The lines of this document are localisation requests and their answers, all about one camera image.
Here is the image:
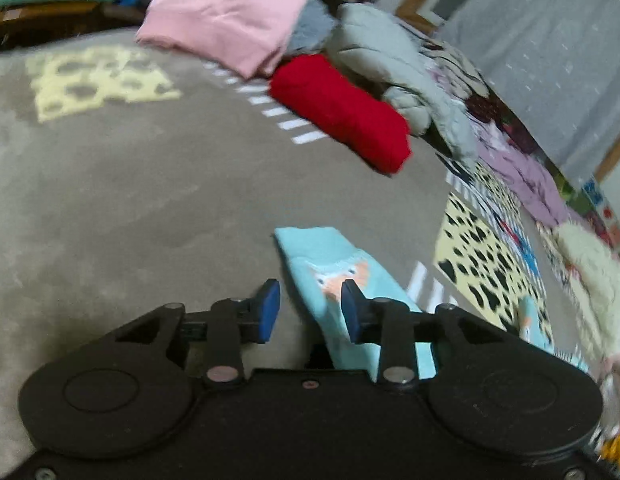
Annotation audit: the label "light blue printed pants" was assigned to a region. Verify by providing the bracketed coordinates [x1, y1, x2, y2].
[274, 226, 558, 382]

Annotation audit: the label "red folded cloth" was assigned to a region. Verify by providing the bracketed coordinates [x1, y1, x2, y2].
[268, 54, 413, 176]

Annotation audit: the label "dark wooden furniture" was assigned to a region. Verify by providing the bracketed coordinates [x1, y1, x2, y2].
[0, 1, 145, 55]

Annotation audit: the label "yellow garment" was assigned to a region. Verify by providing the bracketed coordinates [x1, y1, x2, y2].
[598, 431, 620, 477]

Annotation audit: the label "grey curtain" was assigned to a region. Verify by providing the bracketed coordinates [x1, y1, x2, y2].
[434, 0, 620, 187]

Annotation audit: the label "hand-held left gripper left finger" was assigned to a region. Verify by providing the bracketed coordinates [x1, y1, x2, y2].
[109, 279, 281, 391]

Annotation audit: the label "white fluffy garment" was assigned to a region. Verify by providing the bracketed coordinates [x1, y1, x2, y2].
[551, 221, 620, 363]

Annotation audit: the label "pink folded cloth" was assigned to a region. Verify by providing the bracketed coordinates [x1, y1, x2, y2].
[136, 0, 318, 80]

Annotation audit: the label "dark patterned clothes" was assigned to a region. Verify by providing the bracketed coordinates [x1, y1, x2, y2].
[420, 35, 543, 157]

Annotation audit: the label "purple garment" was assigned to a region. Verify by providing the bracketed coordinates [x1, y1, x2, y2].
[472, 125, 574, 229]

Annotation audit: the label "grey padded jacket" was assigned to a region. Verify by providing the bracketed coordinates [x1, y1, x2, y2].
[325, 2, 479, 172]

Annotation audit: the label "grey-blue fuzzy cloth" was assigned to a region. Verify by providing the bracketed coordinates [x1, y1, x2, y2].
[287, 0, 339, 59]

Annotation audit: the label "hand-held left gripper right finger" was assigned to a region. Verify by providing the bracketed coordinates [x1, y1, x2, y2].
[340, 279, 516, 391]

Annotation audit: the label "printed cartoon blanket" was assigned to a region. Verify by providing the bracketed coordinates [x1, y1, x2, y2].
[0, 27, 590, 468]

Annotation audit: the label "colourful printed mat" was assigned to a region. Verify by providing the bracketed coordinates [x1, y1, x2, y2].
[560, 175, 620, 252]

